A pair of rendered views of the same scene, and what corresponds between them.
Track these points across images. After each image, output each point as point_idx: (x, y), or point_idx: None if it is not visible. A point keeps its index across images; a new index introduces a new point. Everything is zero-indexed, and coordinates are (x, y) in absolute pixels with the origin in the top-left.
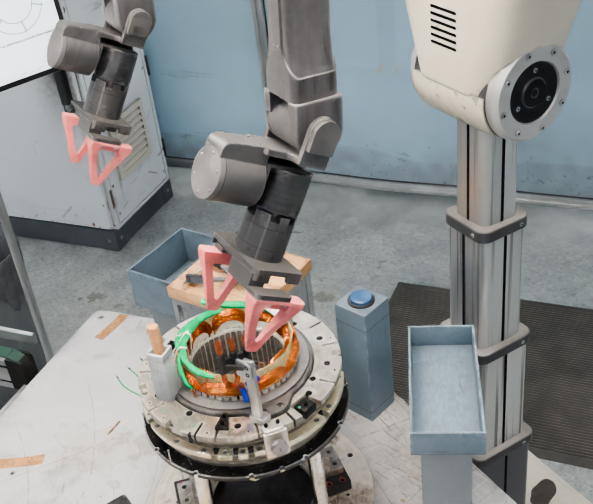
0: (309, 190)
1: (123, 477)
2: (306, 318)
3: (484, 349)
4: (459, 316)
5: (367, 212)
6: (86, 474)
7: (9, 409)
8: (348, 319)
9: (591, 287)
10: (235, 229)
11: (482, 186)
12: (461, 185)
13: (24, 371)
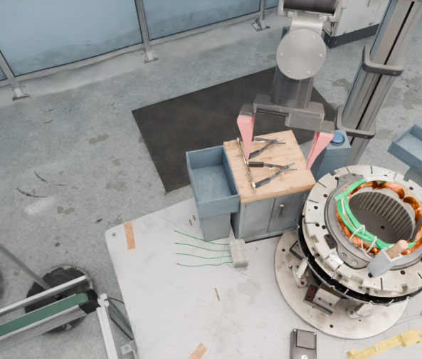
0: (33, 82)
1: (261, 317)
2: (361, 169)
3: (371, 129)
4: (356, 120)
5: (78, 81)
6: (240, 333)
7: (137, 335)
8: (336, 153)
9: (213, 73)
10: (12, 125)
11: (408, 40)
12: (386, 45)
13: (96, 301)
